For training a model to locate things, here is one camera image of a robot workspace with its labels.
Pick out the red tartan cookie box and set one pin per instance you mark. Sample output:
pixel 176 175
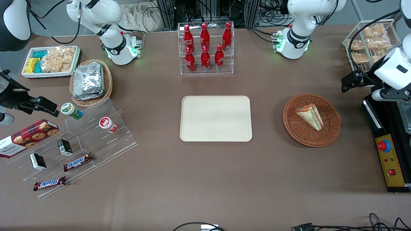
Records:
pixel 29 138

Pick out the clear bag of crackers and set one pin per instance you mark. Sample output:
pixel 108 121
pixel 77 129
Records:
pixel 57 59

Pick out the green lidded cup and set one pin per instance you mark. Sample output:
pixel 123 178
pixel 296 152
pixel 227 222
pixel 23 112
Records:
pixel 70 110

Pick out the yellow snack pack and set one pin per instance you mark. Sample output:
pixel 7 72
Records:
pixel 31 65

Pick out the bagged bread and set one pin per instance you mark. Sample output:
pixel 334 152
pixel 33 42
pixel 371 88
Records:
pixel 376 58
pixel 379 43
pixel 360 58
pixel 357 45
pixel 374 31

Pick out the small black box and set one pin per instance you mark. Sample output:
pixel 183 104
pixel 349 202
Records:
pixel 38 161
pixel 65 147

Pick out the black box with yellow panel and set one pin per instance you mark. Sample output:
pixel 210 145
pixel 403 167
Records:
pixel 391 160

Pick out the clear acrylic bottle rack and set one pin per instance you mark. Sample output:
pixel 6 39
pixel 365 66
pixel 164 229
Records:
pixel 212 73

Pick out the clear plastic container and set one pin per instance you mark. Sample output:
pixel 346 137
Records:
pixel 405 115

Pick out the red cola bottle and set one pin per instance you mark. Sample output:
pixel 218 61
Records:
pixel 219 57
pixel 227 36
pixel 189 61
pixel 205 36
pixel 187 38
pixel 205 59

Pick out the cream plastic tray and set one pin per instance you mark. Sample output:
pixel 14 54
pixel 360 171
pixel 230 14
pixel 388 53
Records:
pixel 212 120

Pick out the red emergency stop button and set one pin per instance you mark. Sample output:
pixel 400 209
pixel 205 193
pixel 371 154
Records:
pixel 383 146

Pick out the white rectangular snack tray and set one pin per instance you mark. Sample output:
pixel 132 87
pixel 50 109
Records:
pixel 29 75

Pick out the brown snickers bar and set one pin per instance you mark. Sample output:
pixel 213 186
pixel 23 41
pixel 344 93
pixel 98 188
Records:
pixel 78 162
pixel 49 183

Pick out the teal snack pack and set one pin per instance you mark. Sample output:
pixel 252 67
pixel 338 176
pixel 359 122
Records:
pixel 40 54
pixel 38 67

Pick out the triangular sandwich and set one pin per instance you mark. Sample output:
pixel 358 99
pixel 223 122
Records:
pixel 310 116

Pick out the stack of foil containers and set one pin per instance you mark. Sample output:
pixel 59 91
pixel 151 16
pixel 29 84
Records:
pixel 88 81

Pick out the clear acrylic step display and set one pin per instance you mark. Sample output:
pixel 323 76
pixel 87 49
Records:
pixel 106 144

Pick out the brown round wicker basket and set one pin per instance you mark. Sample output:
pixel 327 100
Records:
pixel 297 131

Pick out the oval wicker basket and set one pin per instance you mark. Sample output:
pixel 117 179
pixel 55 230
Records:
pixel 107 86

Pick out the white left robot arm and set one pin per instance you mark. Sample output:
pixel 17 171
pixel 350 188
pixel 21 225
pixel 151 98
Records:
pixel 298 35

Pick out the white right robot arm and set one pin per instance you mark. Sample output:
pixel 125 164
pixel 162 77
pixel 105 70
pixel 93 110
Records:
pixel 112 41

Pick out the beige cloth bag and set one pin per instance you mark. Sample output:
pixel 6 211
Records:
pixel 144 16

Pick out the red lidded cup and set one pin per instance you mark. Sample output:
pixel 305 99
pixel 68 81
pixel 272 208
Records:
pixel 106 124

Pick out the small white device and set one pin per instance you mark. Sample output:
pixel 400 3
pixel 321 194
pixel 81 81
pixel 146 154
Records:
pixel 209 227

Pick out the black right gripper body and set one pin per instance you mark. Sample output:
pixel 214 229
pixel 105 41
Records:
pixel 13 95

